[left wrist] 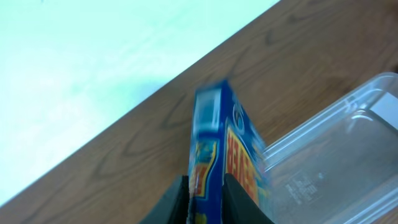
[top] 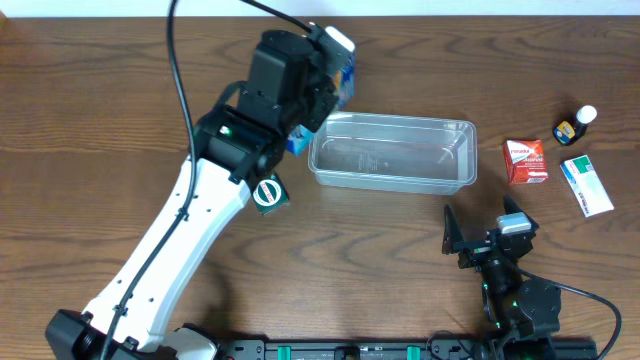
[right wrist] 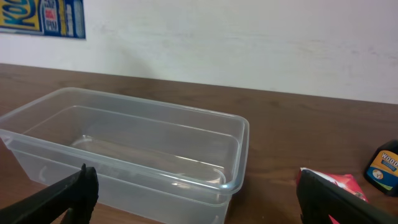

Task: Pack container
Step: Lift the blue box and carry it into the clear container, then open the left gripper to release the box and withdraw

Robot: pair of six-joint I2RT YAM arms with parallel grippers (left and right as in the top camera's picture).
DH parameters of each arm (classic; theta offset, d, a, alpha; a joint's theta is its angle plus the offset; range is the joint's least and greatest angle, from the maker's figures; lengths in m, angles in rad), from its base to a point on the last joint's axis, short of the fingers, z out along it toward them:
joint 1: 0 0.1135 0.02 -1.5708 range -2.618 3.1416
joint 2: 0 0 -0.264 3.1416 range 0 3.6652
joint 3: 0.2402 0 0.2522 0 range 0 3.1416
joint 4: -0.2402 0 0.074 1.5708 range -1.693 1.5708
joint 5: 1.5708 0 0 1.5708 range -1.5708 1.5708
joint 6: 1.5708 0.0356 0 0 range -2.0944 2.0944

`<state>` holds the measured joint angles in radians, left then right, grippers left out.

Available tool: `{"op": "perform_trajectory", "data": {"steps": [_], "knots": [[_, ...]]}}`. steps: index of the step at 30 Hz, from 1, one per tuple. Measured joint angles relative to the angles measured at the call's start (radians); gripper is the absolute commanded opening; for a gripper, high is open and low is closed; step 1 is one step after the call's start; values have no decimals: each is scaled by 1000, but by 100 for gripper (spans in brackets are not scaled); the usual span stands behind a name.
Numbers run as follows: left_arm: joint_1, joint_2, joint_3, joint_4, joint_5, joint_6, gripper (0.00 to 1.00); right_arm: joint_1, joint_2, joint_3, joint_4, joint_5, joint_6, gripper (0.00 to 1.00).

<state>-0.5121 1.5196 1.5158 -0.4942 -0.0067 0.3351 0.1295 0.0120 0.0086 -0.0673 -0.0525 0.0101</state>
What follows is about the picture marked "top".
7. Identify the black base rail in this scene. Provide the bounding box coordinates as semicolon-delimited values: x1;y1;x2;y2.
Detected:
215;336;598;360

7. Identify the white and green medicine box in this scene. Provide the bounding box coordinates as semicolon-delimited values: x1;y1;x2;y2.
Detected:
560;155;614;217

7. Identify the blue cool fever box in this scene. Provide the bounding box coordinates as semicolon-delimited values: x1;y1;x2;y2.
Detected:
286;53;356;156

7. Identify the green round-logo box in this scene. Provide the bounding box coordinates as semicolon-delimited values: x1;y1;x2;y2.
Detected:
252;173;290;216

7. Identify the dark bottle yellow label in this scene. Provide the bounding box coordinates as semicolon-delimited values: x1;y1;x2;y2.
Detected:
553;105;598;146

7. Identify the clear plastic container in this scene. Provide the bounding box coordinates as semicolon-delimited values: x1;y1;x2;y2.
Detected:
308;112;478;195

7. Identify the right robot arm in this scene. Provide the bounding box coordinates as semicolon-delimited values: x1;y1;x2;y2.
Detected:
442;195;561;359

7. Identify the red panadol box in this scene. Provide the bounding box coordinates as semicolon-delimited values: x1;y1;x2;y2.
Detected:
503;140;549;185

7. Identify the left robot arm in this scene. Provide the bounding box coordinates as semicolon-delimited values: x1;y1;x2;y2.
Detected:
45;25;355;359

